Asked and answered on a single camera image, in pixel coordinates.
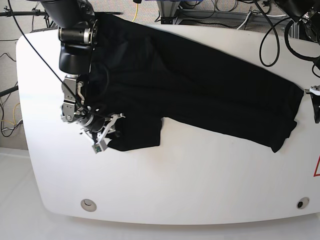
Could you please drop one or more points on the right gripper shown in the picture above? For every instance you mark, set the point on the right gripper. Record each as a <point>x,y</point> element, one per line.
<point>97,128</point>

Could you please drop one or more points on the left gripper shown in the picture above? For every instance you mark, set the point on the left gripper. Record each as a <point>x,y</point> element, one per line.
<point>314,92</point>

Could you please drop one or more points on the black T-shirt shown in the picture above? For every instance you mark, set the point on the black T-shirt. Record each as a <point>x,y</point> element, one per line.
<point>148,75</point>

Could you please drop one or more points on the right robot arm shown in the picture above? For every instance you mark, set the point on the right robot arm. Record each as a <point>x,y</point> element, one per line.
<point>75,60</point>

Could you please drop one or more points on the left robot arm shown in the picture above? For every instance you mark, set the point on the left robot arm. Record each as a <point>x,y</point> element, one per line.
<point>303,14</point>

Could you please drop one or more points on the red warning sticker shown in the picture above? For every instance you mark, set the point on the red warning sticker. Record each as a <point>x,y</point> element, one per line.
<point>317,169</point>

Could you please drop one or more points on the black tripod stand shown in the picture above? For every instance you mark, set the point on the black tripod stand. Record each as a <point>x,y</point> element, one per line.
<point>22,12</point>

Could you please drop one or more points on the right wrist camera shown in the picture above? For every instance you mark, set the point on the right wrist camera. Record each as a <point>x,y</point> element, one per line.
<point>100,146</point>

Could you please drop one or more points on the table cable grommet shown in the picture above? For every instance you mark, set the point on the table cable grommet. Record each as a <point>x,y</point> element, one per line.
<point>88,205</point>
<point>303,203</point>

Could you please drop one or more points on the grey metal base frame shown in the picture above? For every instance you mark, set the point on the grey metal base frame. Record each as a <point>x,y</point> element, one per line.
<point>172,9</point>

